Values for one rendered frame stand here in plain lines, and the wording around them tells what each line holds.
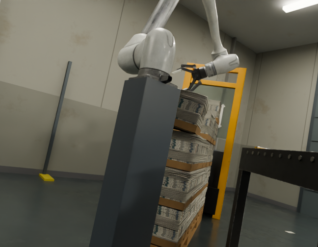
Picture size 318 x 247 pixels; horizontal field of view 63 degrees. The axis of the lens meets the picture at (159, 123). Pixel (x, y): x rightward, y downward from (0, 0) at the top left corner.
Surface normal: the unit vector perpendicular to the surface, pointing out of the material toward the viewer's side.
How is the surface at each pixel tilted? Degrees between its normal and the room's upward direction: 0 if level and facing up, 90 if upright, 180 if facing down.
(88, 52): 90
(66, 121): 90
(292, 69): 90
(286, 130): 90
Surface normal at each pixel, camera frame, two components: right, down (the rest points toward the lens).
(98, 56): 0.59, 0.05
